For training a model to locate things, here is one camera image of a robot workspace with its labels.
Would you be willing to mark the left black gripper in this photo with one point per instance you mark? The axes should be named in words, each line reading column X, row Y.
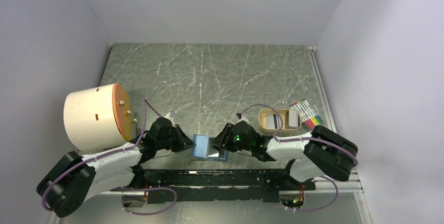
column 183, row 141

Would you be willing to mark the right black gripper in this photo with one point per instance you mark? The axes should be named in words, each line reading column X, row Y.
column 222, row 141

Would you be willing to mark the grey silver credit card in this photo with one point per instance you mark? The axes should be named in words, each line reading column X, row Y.
column 213, row 152

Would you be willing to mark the blue leather card holder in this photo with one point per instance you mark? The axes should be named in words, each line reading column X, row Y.
column 199, row 151

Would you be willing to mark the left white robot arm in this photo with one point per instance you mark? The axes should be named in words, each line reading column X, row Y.
column 76, row 178

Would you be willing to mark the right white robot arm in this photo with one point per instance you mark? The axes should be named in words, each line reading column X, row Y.
column 314, row 154

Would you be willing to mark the tan card tray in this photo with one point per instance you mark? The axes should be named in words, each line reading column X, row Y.
column 280, row 112

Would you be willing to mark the grey striped loose card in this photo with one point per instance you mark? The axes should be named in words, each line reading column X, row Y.
column 272, row 121

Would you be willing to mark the credit cards stack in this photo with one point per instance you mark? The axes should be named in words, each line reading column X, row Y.
column 292, row 119

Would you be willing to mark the coloured marker pack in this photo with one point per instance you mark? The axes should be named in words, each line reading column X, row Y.
column 309, row 117

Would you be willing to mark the cream cylindrical container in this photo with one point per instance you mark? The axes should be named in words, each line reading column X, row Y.
column 98, row 118

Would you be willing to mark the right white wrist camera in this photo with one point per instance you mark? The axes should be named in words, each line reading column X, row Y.
column 242, row 118

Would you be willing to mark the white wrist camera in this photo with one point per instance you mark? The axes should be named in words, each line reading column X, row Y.
column 242, row 118
column 171, row 116

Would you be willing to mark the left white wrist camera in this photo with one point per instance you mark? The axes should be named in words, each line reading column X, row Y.
column 171, row 116

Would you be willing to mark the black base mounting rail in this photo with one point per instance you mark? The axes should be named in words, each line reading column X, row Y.
column 210, row 185

